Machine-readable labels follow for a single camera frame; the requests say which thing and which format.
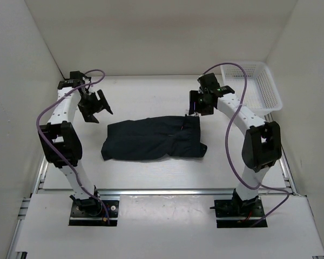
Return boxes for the dark navy shorts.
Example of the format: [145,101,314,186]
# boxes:
[101,115,207,161]

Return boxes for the aluminium frame rail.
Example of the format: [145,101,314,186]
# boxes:
[5,112,324,259]

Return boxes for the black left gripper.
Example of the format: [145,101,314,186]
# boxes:
[78,89,112,124]

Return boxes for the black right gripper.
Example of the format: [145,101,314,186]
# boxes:
[188,90,214,115]

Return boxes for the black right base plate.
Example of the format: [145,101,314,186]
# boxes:
[210,199,268,229]

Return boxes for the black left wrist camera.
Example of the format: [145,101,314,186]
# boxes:
[69,71,85,81]

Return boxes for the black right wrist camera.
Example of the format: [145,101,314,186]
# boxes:
[198,73,220,89]

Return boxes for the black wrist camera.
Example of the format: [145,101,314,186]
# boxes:
[198,73,220,89]
[69,71,85,81]

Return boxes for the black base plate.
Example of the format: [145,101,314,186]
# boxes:
[69,200,119,227]
[210,199,268,229]

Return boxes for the white perforated plastic basket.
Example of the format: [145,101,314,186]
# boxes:
[220,62,282,117]

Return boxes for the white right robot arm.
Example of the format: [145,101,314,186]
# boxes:
[189,73,282,216]

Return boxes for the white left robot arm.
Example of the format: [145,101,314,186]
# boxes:
[36,71,113,221]

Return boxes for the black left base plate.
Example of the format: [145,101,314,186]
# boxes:
[69,200,119,227]

